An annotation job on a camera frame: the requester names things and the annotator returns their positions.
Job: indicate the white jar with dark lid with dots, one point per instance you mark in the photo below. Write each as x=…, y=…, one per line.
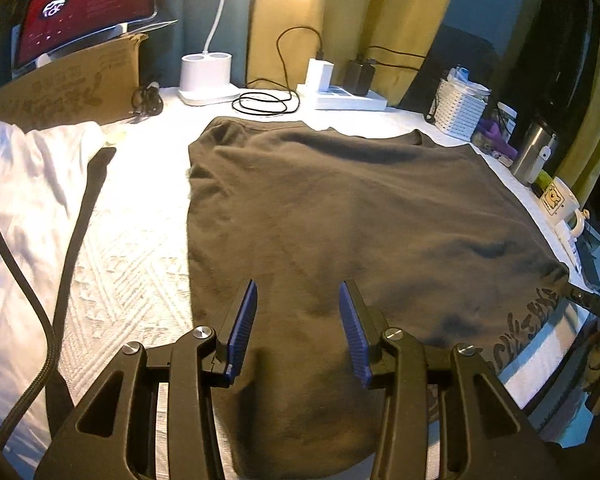
x=505, y=117

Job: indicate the white textured bed cover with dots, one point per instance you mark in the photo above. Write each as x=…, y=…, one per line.
x=140, y=240

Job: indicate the white desk lamp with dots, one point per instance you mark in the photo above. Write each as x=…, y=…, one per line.
x=205, y=77

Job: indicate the yellow curtain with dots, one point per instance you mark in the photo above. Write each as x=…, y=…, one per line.
x=587, y=125
x=370, y=5

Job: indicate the clear tablet stand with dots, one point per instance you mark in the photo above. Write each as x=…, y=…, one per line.
x=120, y=30

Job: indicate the white charger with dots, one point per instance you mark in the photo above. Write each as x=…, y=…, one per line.
x=320, y=75

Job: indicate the smartphone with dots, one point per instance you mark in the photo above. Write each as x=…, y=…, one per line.
x=590, y=267

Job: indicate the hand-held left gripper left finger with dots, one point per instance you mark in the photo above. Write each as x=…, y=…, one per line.
x=240, y=330

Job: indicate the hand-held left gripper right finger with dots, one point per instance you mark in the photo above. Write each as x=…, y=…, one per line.
x=352, y=330

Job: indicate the brown t-shirt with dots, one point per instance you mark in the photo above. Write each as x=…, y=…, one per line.
x=330, y=200

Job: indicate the white power strip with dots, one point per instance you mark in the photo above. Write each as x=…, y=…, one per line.
x=350, y=101

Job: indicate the black charger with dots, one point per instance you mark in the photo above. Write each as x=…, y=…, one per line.
x=357, y=77

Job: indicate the green round item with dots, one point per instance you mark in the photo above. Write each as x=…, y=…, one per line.
x=542, y=182

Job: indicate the dark teal curtain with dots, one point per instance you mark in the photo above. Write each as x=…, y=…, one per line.
x=180, y=10

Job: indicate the purple plastic item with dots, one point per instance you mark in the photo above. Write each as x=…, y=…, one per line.
x=495, y=137

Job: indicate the steel thermos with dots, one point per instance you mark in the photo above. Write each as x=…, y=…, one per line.
x=530, y=155

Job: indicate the white paper packet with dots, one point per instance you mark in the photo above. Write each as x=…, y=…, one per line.
x=567, y=242

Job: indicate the white mug with bear print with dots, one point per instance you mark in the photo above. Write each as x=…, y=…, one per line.
x=560, y=205

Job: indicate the white plastic basket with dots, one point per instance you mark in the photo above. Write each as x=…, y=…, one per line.
x=460, y=110

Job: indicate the cardboard box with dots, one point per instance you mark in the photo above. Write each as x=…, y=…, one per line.
x=70, y=90

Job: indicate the tablet with red screen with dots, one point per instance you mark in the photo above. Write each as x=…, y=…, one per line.
x=85, y=5

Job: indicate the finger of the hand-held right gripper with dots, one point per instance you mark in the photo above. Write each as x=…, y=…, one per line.
x=592, y=302

